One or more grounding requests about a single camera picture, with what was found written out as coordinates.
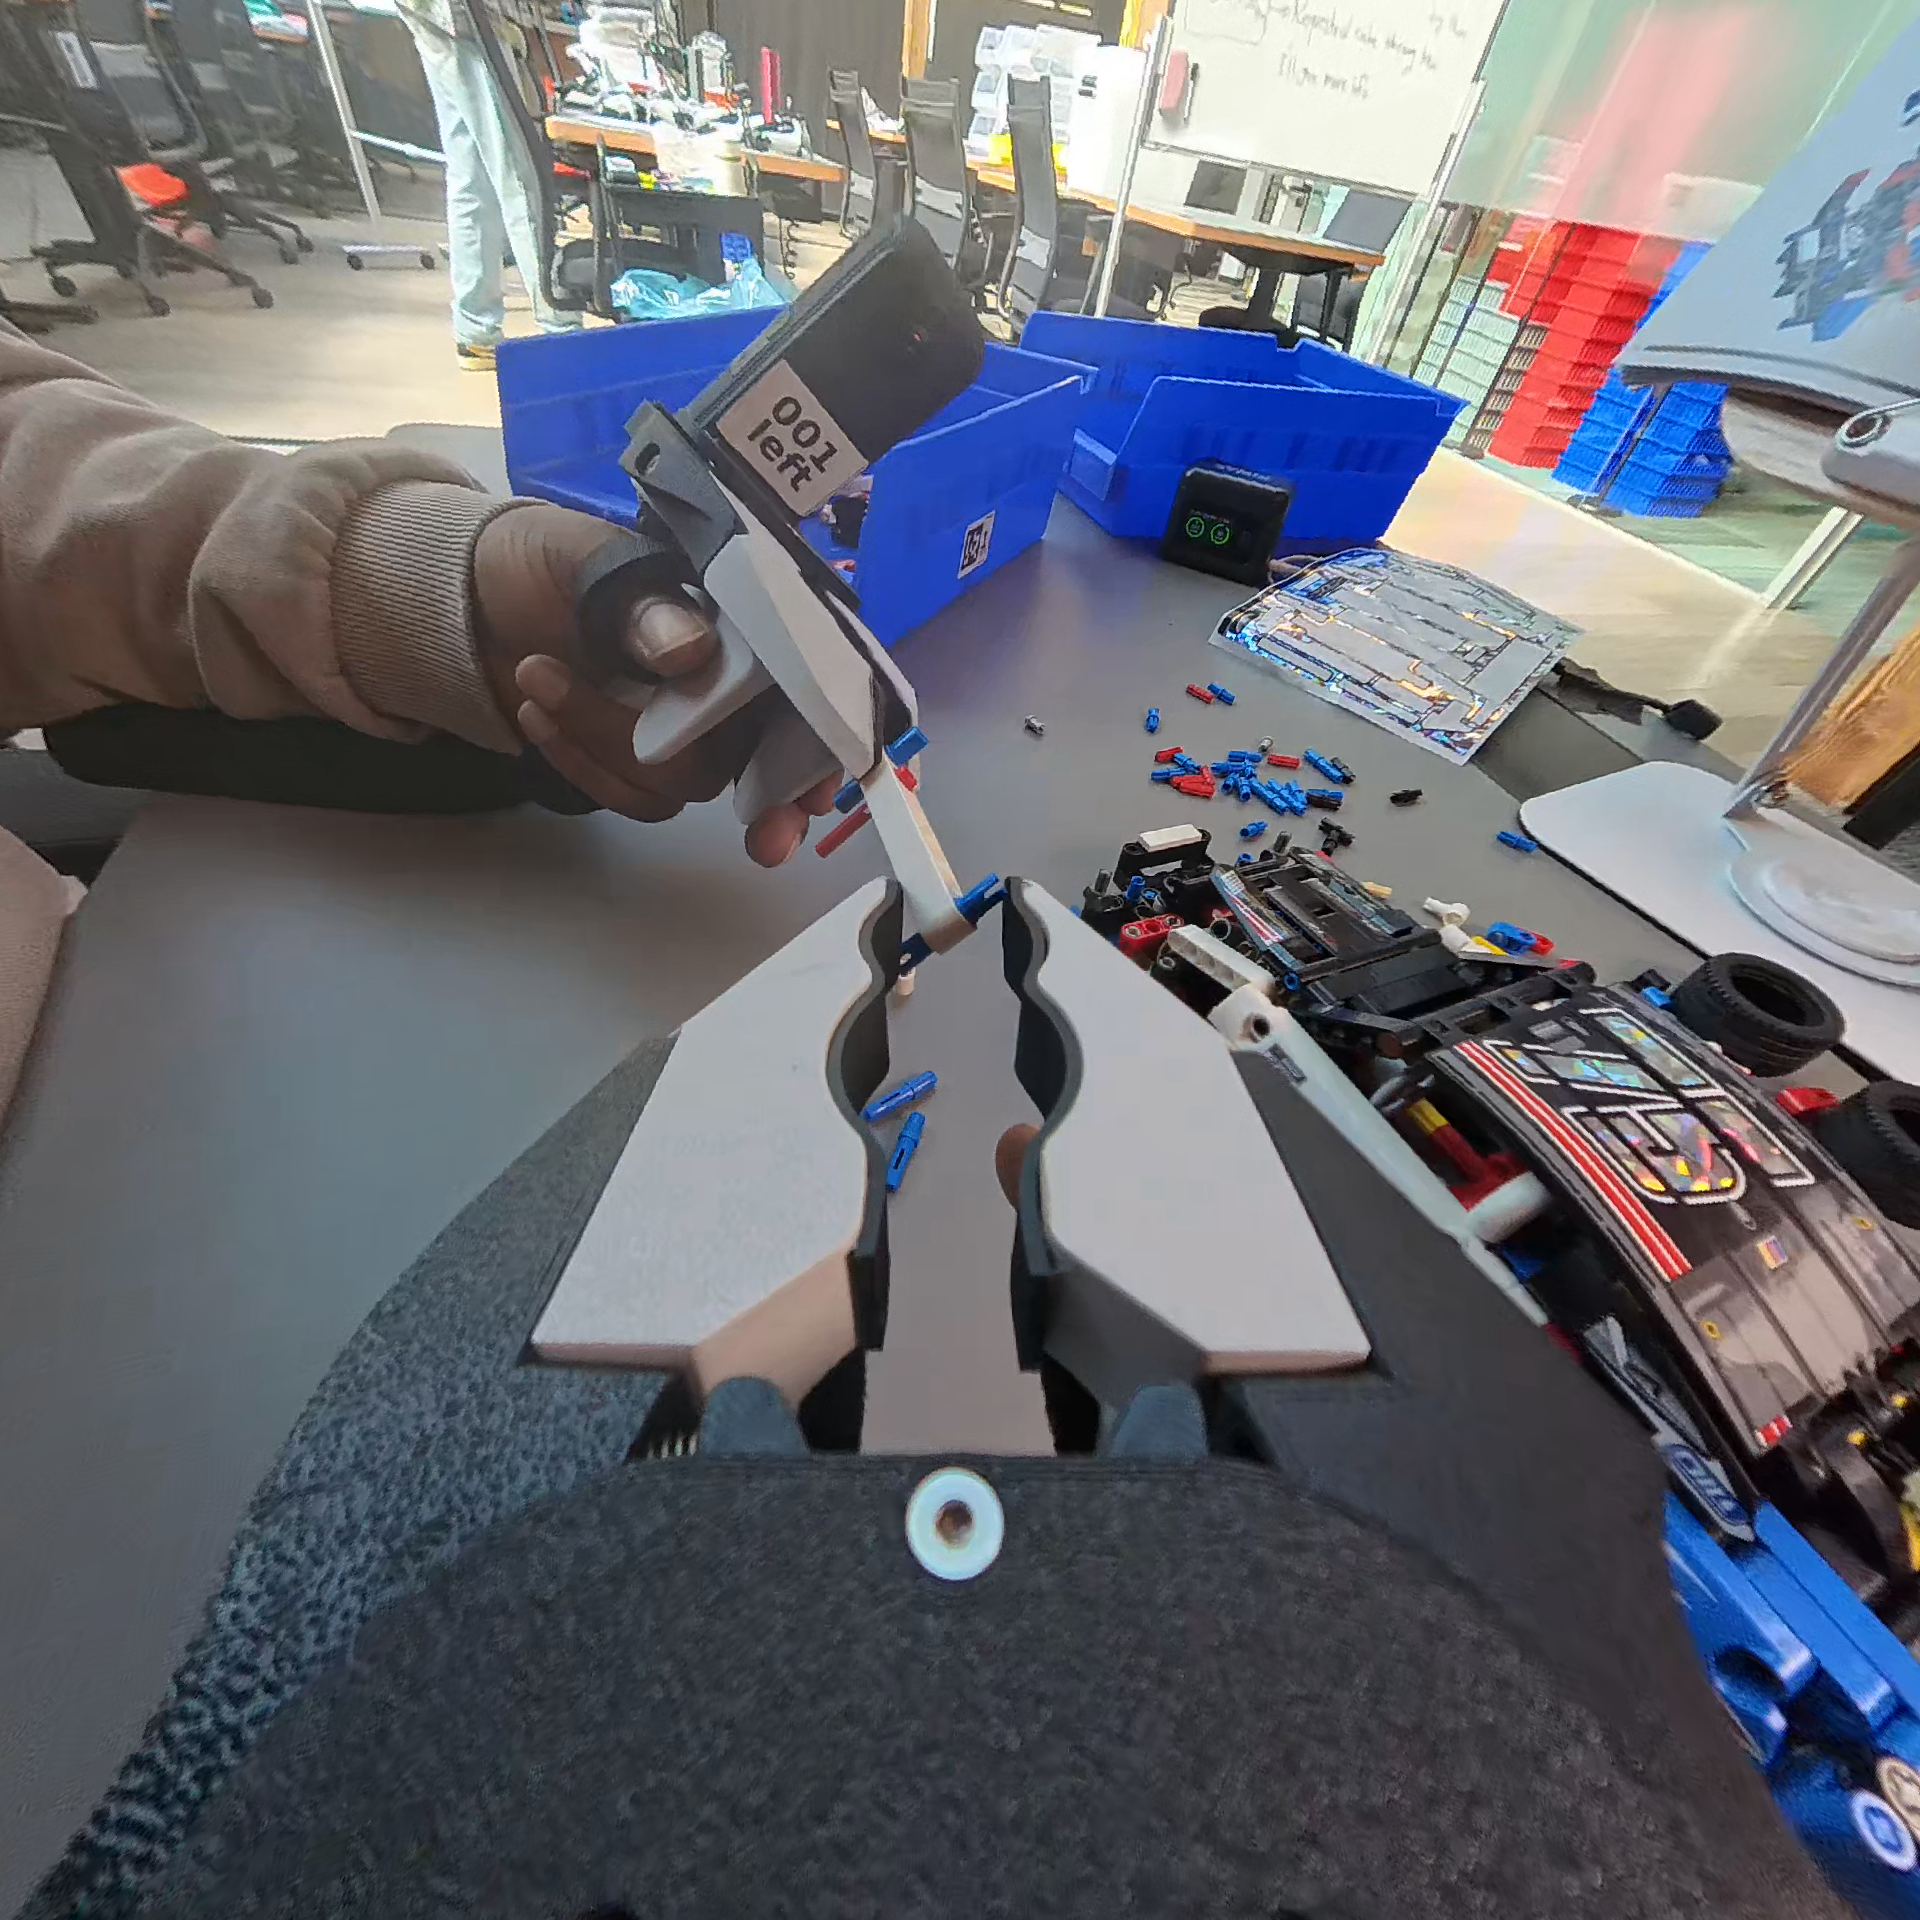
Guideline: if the white stand with round base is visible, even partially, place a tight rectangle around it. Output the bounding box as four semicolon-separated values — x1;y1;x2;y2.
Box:
1522;397;1920;1080

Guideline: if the pile of blue toy pins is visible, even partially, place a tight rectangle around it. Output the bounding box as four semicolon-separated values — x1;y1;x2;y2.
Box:
1148;704;1361;840

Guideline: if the black office chair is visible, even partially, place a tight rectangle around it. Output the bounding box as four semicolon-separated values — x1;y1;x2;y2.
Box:
1002;70;1082;332
901;74;992;288
0;0;280;318

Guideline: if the grey desk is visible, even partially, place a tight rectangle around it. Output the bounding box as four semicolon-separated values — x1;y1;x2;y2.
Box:
0;420;1920;1876

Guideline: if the toy brick race car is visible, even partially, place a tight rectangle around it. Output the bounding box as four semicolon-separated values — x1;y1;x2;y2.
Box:
1077;822;1920;1920

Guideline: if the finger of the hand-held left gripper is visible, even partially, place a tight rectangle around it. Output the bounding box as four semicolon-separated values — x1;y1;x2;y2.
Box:
632;650;849;826
701;527;924;784

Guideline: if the person's left hand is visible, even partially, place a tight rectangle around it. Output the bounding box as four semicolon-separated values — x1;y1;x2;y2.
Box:
477;503;849;873

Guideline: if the person's left forearm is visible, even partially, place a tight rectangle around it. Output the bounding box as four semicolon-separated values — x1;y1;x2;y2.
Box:
0;321;549;752

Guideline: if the long wooden table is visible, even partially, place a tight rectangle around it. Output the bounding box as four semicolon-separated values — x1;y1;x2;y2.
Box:
976;151;1389;301

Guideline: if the pale toy brick beam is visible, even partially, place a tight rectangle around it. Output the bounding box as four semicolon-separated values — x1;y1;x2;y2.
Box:
813;725;1011;1002

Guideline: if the wooden box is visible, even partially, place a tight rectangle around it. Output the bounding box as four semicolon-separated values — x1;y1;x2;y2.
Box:
1785;630;1920;840

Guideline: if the blue plastic bin with tag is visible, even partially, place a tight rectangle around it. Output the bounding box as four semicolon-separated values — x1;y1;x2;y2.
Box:
497;306;1088;647

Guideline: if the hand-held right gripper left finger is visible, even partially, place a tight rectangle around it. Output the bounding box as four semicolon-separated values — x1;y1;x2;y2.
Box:
528;877;906;1413

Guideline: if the grey instruction booklet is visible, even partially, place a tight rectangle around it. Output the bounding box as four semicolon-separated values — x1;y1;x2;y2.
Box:
1620;29;1920;413

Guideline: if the shiny sticker sheet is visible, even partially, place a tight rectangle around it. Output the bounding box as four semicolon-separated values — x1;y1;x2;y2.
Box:
1212;546;1584;764

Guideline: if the black device with green lights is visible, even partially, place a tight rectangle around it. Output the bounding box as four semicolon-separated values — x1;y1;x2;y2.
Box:
1169;464;1296;586

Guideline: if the whiteboard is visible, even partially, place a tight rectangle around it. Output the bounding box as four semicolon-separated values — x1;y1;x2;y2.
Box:
1141;0;1508;196

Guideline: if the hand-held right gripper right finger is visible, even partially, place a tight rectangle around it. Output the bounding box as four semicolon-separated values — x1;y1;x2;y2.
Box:
1002;877;1373;1413

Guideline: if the cluttered wooden table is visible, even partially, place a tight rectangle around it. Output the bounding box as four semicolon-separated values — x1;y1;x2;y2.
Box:
547;112;849;190

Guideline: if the black toy tyre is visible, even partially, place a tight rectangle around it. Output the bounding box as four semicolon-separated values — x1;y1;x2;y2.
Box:
1669;950;1848;1078
1808;1078;1920;1224

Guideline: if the black cable plug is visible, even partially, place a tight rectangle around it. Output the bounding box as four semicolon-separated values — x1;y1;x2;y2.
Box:
1545;660;1724;741

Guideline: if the blue plastic bag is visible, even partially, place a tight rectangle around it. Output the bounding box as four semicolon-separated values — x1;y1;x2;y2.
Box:
608;258;789;324

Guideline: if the stack of red storage bins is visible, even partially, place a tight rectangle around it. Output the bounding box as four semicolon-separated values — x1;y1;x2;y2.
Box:
1477;217;1718;466

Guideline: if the stack of clear storage boxes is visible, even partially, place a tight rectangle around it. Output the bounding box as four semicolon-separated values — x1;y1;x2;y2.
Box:
968;23;1150;196

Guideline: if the stack of blue storage bins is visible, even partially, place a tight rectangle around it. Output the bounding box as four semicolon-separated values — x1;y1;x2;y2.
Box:
1553;239;1736;519

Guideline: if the long blue plastic bin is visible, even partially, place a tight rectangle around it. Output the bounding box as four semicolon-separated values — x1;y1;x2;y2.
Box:
1019;311;1465;549

